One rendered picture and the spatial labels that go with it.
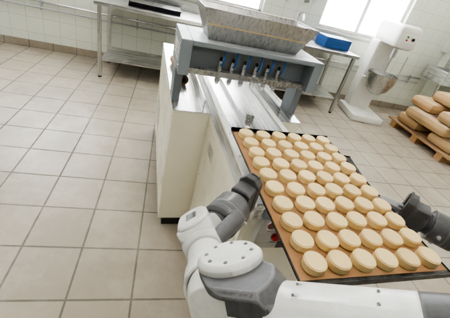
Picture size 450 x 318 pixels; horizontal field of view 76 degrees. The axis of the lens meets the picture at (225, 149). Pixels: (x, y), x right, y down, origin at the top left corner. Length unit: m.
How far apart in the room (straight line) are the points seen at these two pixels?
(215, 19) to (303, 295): 1.23
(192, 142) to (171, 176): 0.25
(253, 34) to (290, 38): 0.19
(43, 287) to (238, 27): 1.54
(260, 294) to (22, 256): 1.70
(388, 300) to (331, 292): 0.05
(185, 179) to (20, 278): 0.93
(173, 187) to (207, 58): 0.76
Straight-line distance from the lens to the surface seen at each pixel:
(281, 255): 1.18
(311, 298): 0.30
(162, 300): 1.69
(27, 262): 1.89
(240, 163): 1.04
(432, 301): 0.30
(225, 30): 1.42
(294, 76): 1.64
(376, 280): 0.71
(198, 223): 0.54
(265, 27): 1.45
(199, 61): 1.47
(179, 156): 1.60
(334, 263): 0.67
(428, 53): 6.17
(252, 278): 0.32
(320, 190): 0.85
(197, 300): 0.38
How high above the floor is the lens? 1.46
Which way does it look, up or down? 31 degrees down
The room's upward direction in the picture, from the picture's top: 15 degrees clockwise
